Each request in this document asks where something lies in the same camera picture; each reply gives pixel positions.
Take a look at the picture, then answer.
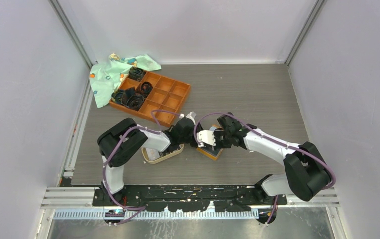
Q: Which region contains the orange leather card holder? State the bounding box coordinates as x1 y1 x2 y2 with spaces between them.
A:
196 124 223 161

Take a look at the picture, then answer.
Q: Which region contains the oval wooden card tray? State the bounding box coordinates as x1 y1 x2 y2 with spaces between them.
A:
141 144 185 165

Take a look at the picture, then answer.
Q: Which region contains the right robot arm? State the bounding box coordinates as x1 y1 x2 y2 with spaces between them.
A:
214 112 336 205

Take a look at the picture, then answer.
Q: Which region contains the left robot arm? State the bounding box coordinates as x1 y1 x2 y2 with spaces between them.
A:
97 117 203 206

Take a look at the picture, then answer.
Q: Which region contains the stack of credit cards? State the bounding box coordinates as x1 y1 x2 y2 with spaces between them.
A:
145 146 181 161

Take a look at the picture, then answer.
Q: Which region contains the orange compartment organizer tray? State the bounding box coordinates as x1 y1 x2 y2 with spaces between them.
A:
109 70 191 127

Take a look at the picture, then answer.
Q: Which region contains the rolled dark belt middle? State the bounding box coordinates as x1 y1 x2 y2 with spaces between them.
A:
138 81 153 97

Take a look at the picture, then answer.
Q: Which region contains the rolled dark belt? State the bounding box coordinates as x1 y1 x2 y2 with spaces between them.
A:
122 87 145 111
111 89 125 104
128 66 146 82
138 81 153 97

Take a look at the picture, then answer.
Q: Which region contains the rolled dark belt front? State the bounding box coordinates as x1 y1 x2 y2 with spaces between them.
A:
122 87 145 111

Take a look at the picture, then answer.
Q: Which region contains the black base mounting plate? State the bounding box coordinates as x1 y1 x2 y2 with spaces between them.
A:
92 184 288 214

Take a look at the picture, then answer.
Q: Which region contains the rolled dark belt left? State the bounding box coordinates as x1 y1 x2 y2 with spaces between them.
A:
111 89 125 104

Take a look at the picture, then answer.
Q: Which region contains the rolled dark belt top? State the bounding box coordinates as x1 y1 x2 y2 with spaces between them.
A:
128 66 146 82

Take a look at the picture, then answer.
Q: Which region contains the green patterned cloth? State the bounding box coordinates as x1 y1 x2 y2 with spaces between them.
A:
89 53 161 108

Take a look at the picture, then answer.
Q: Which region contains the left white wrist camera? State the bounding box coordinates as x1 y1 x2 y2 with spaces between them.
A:
185 111 196 125

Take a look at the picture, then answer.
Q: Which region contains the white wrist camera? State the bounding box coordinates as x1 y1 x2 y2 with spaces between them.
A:
196 130 216 148
185 111 196 125

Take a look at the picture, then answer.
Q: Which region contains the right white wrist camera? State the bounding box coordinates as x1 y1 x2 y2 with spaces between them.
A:
196 130 216 148

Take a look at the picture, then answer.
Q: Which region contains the white slotted cable duct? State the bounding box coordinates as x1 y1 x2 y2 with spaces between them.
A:
53 208 259 220

